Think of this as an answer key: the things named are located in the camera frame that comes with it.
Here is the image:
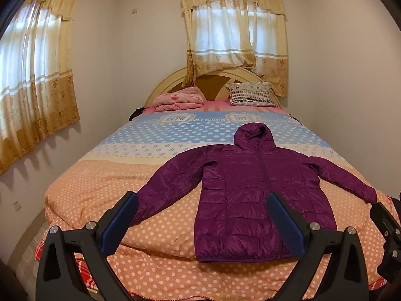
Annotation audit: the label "polka dot bedspread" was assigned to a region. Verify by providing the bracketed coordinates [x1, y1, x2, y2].
[44, 105, 401, 301]

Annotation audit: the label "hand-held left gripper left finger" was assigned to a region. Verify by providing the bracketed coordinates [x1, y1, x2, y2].
[35, 191, 139, 301]

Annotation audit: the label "striped pillow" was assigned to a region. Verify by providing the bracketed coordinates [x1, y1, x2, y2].
[226, 82, 277, 106]

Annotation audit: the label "beige floral window curtain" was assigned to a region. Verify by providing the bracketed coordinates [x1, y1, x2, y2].
[179, 0, 289, 98]
[0, 0, 81, 175]

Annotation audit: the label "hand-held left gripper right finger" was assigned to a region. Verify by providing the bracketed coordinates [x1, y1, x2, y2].
[266, 192, 370, 301]

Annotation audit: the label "cream arched bed headboard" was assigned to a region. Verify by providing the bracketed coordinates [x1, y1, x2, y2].
[145, 67, 282, 109]

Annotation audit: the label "purple hooded puffer jacket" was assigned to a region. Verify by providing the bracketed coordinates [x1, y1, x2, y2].
[133, 123, 377, 263]

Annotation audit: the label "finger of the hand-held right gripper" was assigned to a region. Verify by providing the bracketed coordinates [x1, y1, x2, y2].
[370, 201, 394, 242]

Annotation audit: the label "red patterned mattress sheet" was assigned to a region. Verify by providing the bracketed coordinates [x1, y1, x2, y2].
[34, 239, 94, 292]

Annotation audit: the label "pink folded blanket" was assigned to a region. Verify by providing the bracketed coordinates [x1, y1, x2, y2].
[152, 87, 206, 112]

